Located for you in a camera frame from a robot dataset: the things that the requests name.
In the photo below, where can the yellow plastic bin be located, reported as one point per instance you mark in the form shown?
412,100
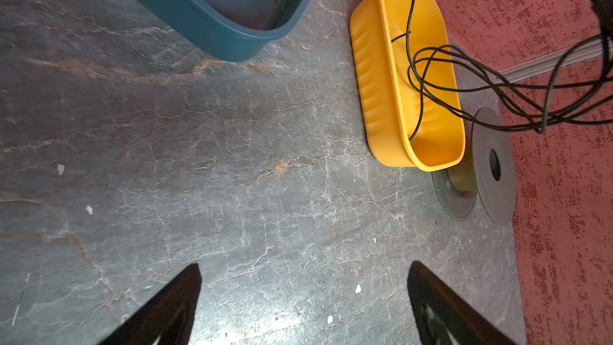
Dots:
404,127

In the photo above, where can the grey cable spool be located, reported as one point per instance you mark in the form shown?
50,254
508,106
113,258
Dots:
486,173

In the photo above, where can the right aluminium corner post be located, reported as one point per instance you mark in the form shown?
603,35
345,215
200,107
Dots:
548,62

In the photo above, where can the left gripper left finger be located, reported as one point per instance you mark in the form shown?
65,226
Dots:
168,317

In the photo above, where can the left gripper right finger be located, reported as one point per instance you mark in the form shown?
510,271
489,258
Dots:
442,316

